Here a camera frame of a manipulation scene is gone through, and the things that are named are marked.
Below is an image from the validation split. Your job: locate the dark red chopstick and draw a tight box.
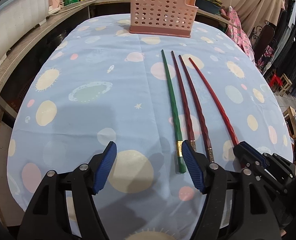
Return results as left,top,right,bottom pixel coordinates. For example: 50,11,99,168
178,54,215,163
170,51,197,153

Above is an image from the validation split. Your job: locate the pink floral garment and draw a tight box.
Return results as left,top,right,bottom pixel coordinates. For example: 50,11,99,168
224,6,256,63

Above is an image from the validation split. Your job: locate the beige curtain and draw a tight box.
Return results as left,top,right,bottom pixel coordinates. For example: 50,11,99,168
216,0,286,38

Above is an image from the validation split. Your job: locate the pink perforated utensil holder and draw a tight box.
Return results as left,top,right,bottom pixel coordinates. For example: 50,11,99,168
129,0,197,38

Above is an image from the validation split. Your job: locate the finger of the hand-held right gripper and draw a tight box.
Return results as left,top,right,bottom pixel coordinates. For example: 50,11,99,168
239,141,276,165
233,145,264,180

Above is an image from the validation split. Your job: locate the blue planet print tablecloth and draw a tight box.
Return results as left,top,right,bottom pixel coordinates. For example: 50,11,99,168
7,14,294,240

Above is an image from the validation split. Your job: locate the wooden stool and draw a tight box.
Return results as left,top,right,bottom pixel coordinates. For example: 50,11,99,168
279,74,294,96

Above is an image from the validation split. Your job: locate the green chopstick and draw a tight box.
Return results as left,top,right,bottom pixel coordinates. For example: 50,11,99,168
160,49,186,174

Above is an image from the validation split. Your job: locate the white plastic storage bin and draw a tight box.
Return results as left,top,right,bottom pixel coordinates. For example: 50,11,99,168
0,0,52,77

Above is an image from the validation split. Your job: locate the row of hanging clothes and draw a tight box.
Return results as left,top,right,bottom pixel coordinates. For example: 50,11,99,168
263,0,296,98

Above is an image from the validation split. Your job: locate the dark metal chair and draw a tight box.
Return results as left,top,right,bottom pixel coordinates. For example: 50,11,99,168
250,25,276,73

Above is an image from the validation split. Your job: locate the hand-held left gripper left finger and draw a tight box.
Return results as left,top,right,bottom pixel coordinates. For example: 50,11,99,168
17,141,117,240

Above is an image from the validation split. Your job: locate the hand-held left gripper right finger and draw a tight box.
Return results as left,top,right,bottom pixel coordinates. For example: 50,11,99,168
182,140,281,240

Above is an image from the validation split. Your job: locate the red plastic stool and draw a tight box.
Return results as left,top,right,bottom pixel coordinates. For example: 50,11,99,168
268,74,284,88

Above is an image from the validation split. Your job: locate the teal plastic basin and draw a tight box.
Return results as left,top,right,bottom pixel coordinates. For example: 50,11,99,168
196,0,222,15

